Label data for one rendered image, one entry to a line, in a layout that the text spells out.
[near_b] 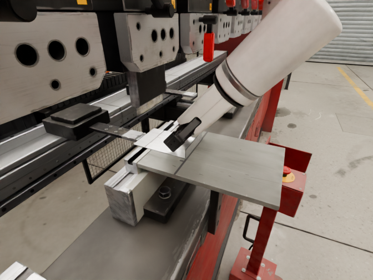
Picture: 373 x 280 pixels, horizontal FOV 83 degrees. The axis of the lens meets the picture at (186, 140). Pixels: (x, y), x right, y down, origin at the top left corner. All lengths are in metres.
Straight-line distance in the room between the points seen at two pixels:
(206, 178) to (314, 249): 1.35
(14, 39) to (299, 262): 1.56
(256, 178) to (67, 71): 0.32
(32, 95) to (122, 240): 0.32
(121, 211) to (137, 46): 0.31
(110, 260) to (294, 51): 0.44
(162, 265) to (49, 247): 1.33
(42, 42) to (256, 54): 0.25
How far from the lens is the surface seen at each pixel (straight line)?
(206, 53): 0.54
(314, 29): 0.32
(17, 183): 0.59
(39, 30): 0.24
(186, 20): 0.50
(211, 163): 0.42
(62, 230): 1.76
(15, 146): 0.64
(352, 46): 7.89
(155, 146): 0.47
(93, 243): 0.48
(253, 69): 0.33
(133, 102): 0.42
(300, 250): 1.63
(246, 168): 0.42
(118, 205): 0.46
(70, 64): 0.25
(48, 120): 0.63
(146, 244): 0.46
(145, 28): 0.35
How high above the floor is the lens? 1.25
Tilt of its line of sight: 31 degrees down
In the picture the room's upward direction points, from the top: straight up
